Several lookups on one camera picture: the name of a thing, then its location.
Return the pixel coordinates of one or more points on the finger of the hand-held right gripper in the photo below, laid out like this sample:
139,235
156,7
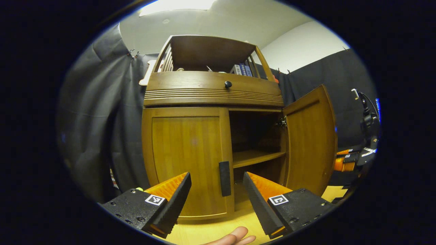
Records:
342,165
345,151

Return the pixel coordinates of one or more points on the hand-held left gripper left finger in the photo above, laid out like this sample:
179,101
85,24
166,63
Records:
175,202

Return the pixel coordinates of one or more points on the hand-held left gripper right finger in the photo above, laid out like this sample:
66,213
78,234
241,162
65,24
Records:
259,204

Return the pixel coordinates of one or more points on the wooden cabinet door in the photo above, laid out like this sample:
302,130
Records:
184,146
310,136

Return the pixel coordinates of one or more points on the wooden double-door shoe cabinet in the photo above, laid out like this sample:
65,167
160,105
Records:
211,97

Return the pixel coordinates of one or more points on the metal door hinge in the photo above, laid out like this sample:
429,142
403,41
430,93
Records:
282,121

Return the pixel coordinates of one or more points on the wooden cabinet drawer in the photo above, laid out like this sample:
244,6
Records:
190,80

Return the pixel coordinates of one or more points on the wooden inner shelf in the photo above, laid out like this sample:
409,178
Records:
252,157

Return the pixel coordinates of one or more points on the black backdrop cloth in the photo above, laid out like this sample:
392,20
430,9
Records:
102,119

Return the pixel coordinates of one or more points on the black drawer knob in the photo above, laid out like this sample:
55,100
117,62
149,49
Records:
228,84

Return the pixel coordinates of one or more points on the light blue book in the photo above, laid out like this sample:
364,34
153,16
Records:
249,70

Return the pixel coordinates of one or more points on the dark blue book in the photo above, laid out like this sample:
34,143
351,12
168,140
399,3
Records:
243,69

